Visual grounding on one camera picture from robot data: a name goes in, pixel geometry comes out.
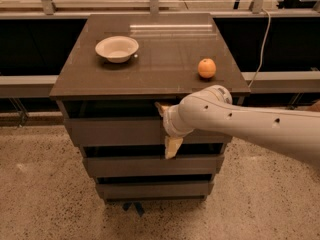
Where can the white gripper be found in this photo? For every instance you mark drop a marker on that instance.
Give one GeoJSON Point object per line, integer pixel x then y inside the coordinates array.
{"type": "Point", "coordinates": [168, 122]}

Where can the grey top drawer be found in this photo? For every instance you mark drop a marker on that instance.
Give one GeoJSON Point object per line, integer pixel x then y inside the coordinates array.
{"type": "Point", "coordinates": [132, 131]}

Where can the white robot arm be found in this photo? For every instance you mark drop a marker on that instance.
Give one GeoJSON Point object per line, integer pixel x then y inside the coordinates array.
{"type": "Point", "coordinates": [295, 134]}

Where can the grey drawer cabinet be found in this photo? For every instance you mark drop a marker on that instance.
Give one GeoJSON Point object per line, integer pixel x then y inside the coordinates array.
{"type": "Point", "coordinates": [164, 69]}

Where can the grey bottom drawer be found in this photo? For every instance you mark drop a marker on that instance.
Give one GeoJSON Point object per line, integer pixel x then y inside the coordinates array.
{"type": "Point", "coordinates": [158, 191]}

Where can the orange fruit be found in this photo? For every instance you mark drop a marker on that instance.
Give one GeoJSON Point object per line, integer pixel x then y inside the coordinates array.
{"type": "Point", "coordinates": [206, 68]}

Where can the white bowl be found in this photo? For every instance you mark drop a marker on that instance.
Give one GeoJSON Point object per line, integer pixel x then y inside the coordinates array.
{"type": "Point", "coordinates": [117, 49]}

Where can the metal railing frame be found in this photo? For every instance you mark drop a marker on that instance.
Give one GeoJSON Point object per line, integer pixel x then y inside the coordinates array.
{"type": "Point", "coordinates": [153, 0]}

